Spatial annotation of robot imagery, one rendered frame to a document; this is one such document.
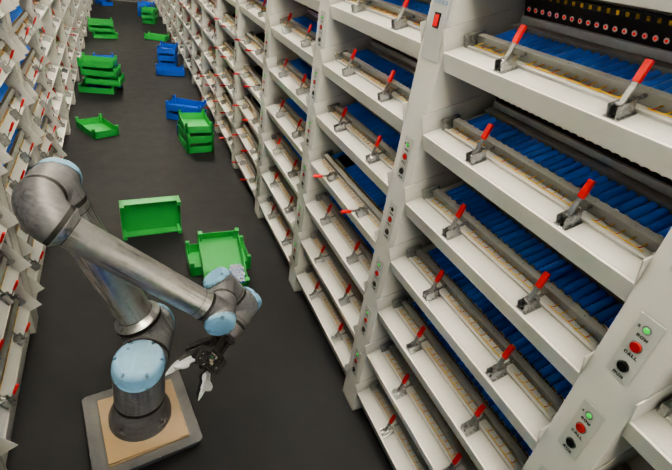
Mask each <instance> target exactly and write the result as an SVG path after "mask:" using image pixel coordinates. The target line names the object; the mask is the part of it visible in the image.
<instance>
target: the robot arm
mask: <svg viewBox="0 0 672 470"><path fill-rule="evenodd" d="M81 184H82V173H81V171H80V170H79V168H78V167H77V166H76V165H75V164H73V163H72V162H70V161H68V160H65V159H63V158H58V157H49V158H45V159H43V160H41V161H39V162H38V163H37V164H35V165H33V166H32V168H31V169H30V171H29V172H28V173H27V174H26V175H25V176H24V177H23V179H22V180H21V181H19V182H18V183H17V184H16V186H15V187H14V189H13V192H12V195H11V204H12V209H13V212H14V214H15V216H16V219H17V220H18V222H19V223H20V225H21V226H22V227H23V228H24V230H25V231H26V232H27V233H28V234H29V235H30V236H31V237H32V238H34V239H35V240H37V241H38V242H40V243H42V244H44V245H45V246H47V247H50V246H55V245H59V246H61V247H63V248H65V249H67V250H69V251H70V252H71V254H72V255H73V257H74V258H75V260H76V261H77V263H78V264H79V266H80V267H81V268H82V270H83V271H84V273H85V274H86V276H87V277H88V279H89V280H90V282H91V283H92V285H93V286H94V288H95V289H96V290H97V292H98V293H99V295H100V296H101V298H102V299H103V301H104V302H105V304H106V305H107V307H108V308H109V310H110V311H111V313H112V314H113V315H114V317H115V318H116V321H115V324H114V328H115V331H116V332H117V334H118V335H119V336H120V338H121V339H122V341H123V345H122V347H121V348H120V349H119V350H118V351H117V352H116V353H115V355H114V357H113V360H112V365H111V377H112V387H113V398H114V402H113V404H112V406H111V408H110V411H109V415H108V423H109V428H110V430H111V432H112V433H113V435H114V436H116V437H117V438H119V439H121V440H123V441H127V442H139V441H144V440H147V439H150V438H152V437H154V436H155V435H157V434H158V433H160V432H161V431H162V430H163V429H164V428H165V426H166V425H167V424H168V422H169V420H170V417H171V402H170V399H169V397H168V396H167V394H166V393H165V376H168V375H170V374H172V373H173V372H174V371H176V370H179V369H186V368H188V367H189V365H190V364H191V363H194V364H198V365H199V368H200V369H202V368H205V370H204V371H202V372H201V373H200V376H199V379H200V383H199V385H198V390H197V392H196V396H197V400H198V401H199V400H200V398H201V397H202V396H203V394H204V392H205V391H211V390H212V387H213V385H212V383H211V382H210V376H211V375H212V374H215V375H218V373H219V372H220V371H221V369H222V368H223V366H224V365H225V363H226V362H227V360H226V359H224V356H223V354H224V353H225V351H226V350H227V349H228V347H229V346H230V345H232V346H233V345H234V343H235V342H236V341H237V339H238V338H239V336H240V335H241V334H242V332H243V331H244V329H245V328H246V327H247V325H248V324H249V322H250V321H251V320H252V318H253V317H254V315H255V314H256V313H257V312H258V310H259V308H260V306H261V305H262V300H261V298H260V296H259V295H258V294H257V293H256V292H255V291H254V290H252V289H251V288H249V287H243V286H242V285H241V283H240V282H239V281H238V280H237V279H236V278H235V277H234V276H233V275H232V274H231V273H230V271H229V270H227V269H226V268H225V267H218V268H216V269H214V270H212V271H211V272H210V273H209V274H208V275H207V276H206V277H205V278H204V280H203V286H204V288H203V287H202V286H200V285H198V284H197V283H195V282H193V281H191V280H190V279H188V278H186V277H184V276H183V275H181V274H179V273H177V272H176V271H174V270H172V269H170V268H169V267H167V266H165V265H163V264H162V263H160V262H158V261H157V260H155V259H153V258H151V257H150V256H148V255H146V254H144V253H143V252H141V251H139V250H137V249H136V248H134V247H132V246H130V245H129V244H127V243H125V242H123V241H122V240H120V239H118V238H117V237H115V236H113V235H111V234H110V233H108V232H107V231H106V229H105V227H104V226H103V224H102V222H101V221H100V219H99V217H98V216H97V214H96V212H95V211H94V209H93V207H92V206H91V204H90V202H89V201H88V197H87V195H86V194H85V192H84V190H83V189H82V187H81ZM143 290H144V291H146V292H148V293H150V294H152V295H154V296H156V297H157V298H159V299H161V300H163V301H165V302H167V303H169V304H171V305H172V306H174V307H176V308H178V309H180V310H182V311H184V312H186V313H188V314H189V315H191V316H193V317H194V318H195V319H197V320H199V321H201V322H203V323H204V328H205V330H206V332H207V333H209V334H211V335H210V336H207V337H205V338H202V339H199V340H197V341H194V342H191V343H189V344H187V347H186V349H185V351H186V352H185V353H184V354H183V355H181V356H180V357H179V358H178V359H177V361H175V362H174V363H173V365H172V366H171V367H170V368H169V369H168V371H167V372H166V370H167V364H168V359H169V354H170V348H171V343H172V337H173V332H174V329H175V319H174V315H173V313H172V311H171V310H170V309H169V308H168V307H167V306H165V305H163V304H161V303H157V302H155V301H152V300H148V298H147V297H146V295H145V293H144V292H143ZM213 335H214V336H215V337H214V336H213ZM221 364H223V365H222V367H221V368H220V369H219V371H217V369H218V368H219V367H220V365H221Z"/></svg>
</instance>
